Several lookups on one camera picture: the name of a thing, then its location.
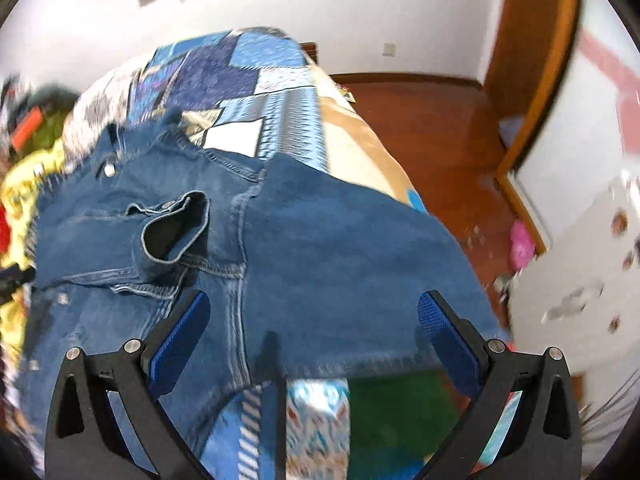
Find pale blue cloth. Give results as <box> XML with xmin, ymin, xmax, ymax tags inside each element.
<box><xmin>499</xmin><ymin>115</ymin><xmax>527</xmax><ymax>152</ymax></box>

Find yellow printed blanket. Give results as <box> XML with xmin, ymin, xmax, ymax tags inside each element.
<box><xmin>0</xmin><ymin>145</ymin><xmax>68</xmax><ymax>361</ymax></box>

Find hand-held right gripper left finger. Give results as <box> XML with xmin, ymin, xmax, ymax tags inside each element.
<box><xmin>44</xmin><ymin>290</ymin><xmax>216</xmax><ymax>480</ymax></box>

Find orange box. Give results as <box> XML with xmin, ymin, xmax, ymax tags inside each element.
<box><xmin>12</xmin><ymin>105</ymin><xmax>45</xmax><ymax>152</ymax></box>

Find blue denim jeans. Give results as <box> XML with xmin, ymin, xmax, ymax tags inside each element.
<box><xmin>12</xmin><ymin>112</ymin><xmax>511</xmax><ymax>461</ymax></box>

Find patchwork bed cover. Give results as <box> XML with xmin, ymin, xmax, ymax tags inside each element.
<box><xmin>60</xmin><ymin>27</ymin><xmax>521</xmax><ymax>480</ymax></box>

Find white stickered door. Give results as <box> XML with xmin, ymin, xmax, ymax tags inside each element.
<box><xmin>500</xmin><ymin>0</ymin><xmax>640</xmax><ymax>378</ymax></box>

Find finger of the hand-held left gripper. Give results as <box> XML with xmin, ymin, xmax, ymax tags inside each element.
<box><xmin>0</xmin><ymin>266</ymin><xmax>37</xmax><ymax>307</ymax></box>

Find tan bed blanket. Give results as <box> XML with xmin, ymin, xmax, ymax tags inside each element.
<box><xmin>319</xmin><ymin>74</ymin><xmax>431</xmax><ymax>213</ymax></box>

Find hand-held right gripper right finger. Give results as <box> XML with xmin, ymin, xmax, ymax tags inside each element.
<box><xmin>415</xmin><ymin>290</ymin><xmax>584</xmax><ymax>480</ymax></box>

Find wooden skirting board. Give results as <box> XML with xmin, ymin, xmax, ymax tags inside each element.
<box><xmin>330</xmin><ymin>72</ymin><xmax>484</xmax><ymax>90</ymax></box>

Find pink toy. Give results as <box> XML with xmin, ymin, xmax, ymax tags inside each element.
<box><xmin>509</xmin><ymin>220</ymin><xmax>534</xmax><ymax>271</ymax></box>

